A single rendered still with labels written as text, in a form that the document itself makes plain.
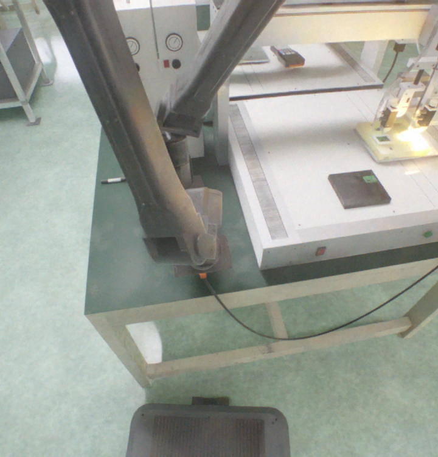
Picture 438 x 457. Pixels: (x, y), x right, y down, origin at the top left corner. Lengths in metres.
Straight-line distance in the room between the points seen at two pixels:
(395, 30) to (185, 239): 0.85
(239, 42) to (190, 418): 1.09
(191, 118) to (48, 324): 1.38
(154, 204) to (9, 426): 1.41
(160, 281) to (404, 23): 0.93
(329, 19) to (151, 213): 0.72
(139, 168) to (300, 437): 1.30
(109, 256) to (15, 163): 1.89
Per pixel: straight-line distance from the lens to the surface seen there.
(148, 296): 0.84
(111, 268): 0.91
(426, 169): 1.12
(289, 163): 0.99
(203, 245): 0.46
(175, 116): 0.61
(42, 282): 1.94
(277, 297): 0.91
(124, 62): 0.40
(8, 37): 3.33
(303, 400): 1.55
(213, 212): 0.53
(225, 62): 0.50
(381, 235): 0.91
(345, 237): 0.85
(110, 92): 0.39
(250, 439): 1.23
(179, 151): 0.65
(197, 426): 1.23
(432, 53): 1.12
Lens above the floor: 1.48
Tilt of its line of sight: 51 degrees down
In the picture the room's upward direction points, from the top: 1 degrees counter-clockwise
